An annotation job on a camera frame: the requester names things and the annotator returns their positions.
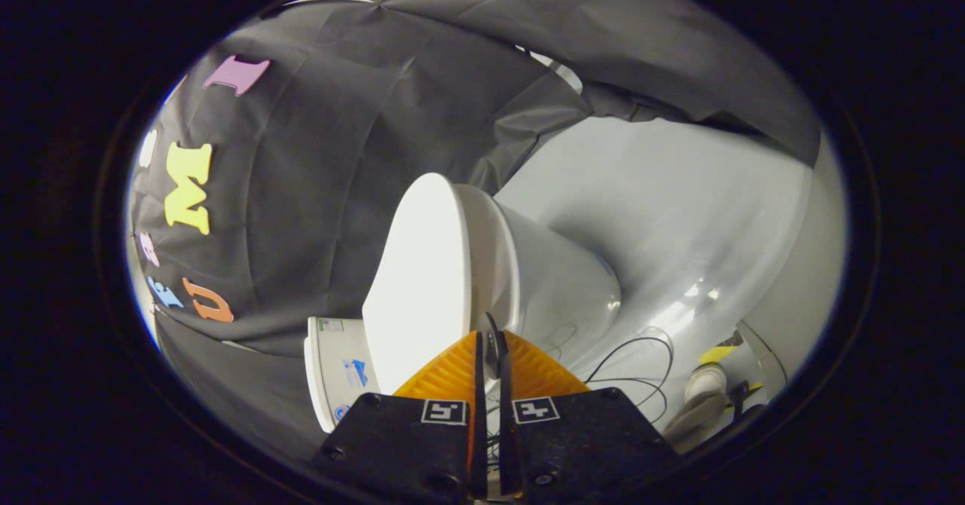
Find black backdrop cloth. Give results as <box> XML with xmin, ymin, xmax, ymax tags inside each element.
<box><xmin>127</xmin><ymin>0</ymin><xmax>824</xmax><ymax>462</ymax></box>

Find yellow label tag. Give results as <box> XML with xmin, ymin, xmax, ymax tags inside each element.
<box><xmin>697</xmin><ymin>344</ymin><xmax>742</xmax><ymax>366</ymax></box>

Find thin black cables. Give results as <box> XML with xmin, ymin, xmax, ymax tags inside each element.
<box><xmin>554</xmin><ymin>323</ymin><xmax>676</xmax><ymax>429</ymax></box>

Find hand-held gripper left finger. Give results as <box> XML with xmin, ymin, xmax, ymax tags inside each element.
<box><xmin>313</xmin><ymin>330</ymin><xmax>488</xmax><ymax>503</ymax></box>

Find white toilet lid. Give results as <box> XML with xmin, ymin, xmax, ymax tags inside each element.
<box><xmin>362</xmin><ymin>172</ymin><xmax>474</xmax><ymax>396</ymax></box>

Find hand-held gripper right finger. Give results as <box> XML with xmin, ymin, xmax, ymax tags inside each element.
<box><xmin>498</xmin><ymin>330</ymin><xmax>684</xmax><ymax>503</ymax></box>

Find grey lid pull tab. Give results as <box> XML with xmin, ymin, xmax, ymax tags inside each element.
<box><xmin>482</xmin><ymin>312</ymin><xmax>508</xmax><ymax>381</ymax></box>

